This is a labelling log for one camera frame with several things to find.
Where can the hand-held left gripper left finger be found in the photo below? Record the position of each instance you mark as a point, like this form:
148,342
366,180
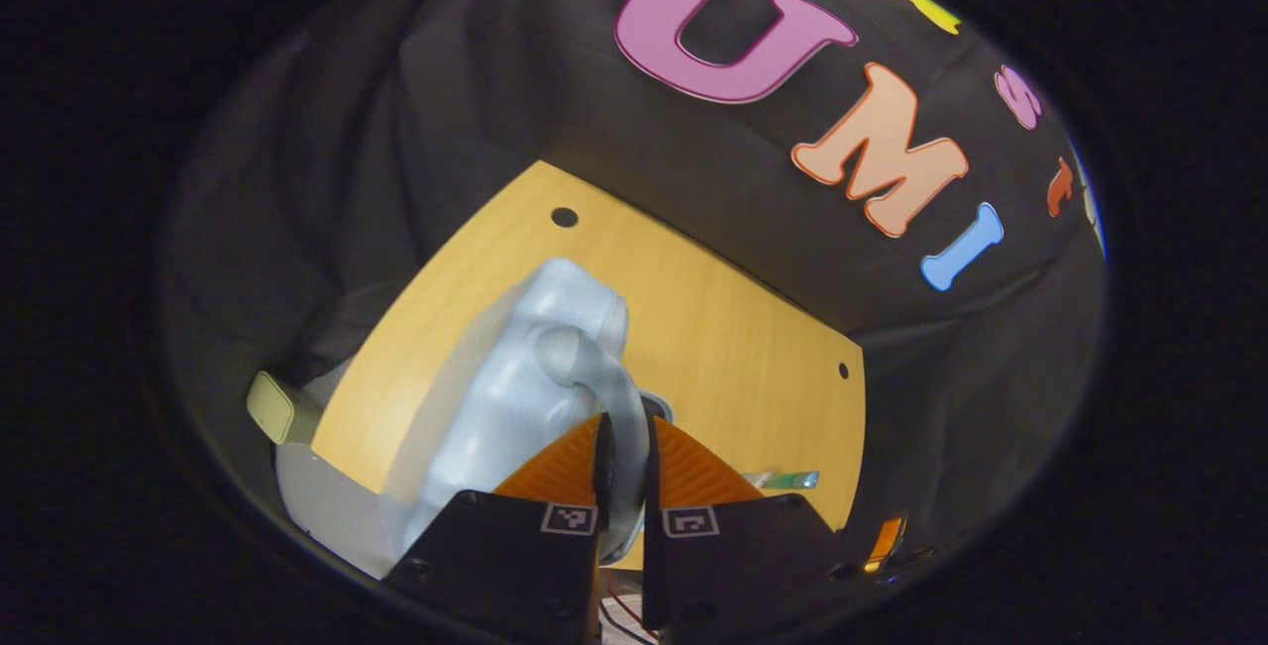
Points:
603,467

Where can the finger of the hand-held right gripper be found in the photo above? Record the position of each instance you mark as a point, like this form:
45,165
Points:
885,541

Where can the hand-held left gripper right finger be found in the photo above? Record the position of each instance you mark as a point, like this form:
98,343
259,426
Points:
651,467

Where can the light blue suitcase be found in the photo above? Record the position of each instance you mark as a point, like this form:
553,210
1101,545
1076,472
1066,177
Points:
515,377

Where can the pale green padded object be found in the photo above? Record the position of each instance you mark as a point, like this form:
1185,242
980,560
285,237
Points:
282,407

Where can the black backdrop cloth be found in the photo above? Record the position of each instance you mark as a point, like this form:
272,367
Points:
475,80

